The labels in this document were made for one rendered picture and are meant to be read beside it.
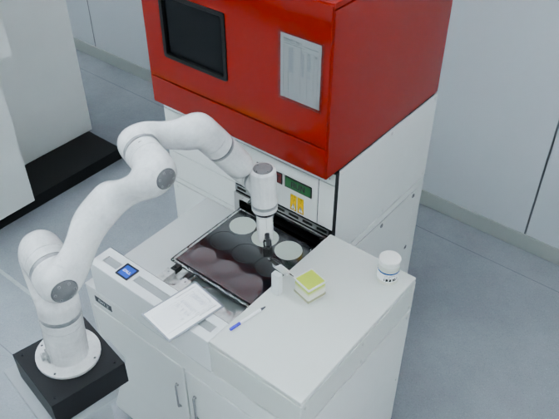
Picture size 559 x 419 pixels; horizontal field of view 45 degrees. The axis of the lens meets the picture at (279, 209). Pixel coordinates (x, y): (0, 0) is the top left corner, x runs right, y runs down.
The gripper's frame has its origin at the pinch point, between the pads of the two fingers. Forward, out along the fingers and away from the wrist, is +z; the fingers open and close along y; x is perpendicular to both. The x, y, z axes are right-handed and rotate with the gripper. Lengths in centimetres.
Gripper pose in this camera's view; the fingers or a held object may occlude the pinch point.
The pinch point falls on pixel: (266, 244)
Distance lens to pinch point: 228.0
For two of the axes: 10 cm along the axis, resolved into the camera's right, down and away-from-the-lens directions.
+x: 9.9, -0.9, 0.7
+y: 1.1, 6.2, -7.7
